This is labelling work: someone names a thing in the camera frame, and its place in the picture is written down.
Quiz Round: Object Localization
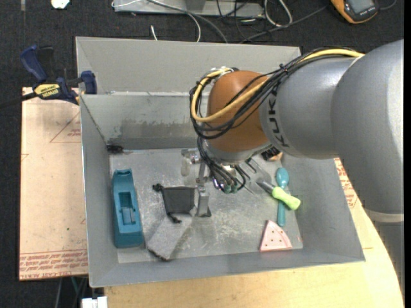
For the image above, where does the teal plastic spoon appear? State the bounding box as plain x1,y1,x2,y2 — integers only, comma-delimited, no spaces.
275,167,292,228

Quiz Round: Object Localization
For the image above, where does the grey felt pad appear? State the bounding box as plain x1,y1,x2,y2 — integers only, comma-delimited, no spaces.
146,216,194,262

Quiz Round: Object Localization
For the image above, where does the pink triangular sanding pad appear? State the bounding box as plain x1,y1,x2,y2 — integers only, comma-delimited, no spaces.
259,219,294,253

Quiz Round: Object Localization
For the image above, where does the dark grey drawstring pouch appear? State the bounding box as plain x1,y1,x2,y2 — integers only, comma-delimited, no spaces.
152,183,197,225

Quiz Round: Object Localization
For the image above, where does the grey metal bin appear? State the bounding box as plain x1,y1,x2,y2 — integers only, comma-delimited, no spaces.
75,36,366,288

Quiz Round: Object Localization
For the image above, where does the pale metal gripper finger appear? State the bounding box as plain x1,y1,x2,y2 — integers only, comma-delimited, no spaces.
195,185,213,218
180,148,197,177

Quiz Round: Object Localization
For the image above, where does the brown cardboard board, red print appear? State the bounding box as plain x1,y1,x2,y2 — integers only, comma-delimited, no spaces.
19,87,358,281

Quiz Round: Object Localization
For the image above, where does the teal tape dispenser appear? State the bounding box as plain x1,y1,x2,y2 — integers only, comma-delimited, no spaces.
111,168,144,249

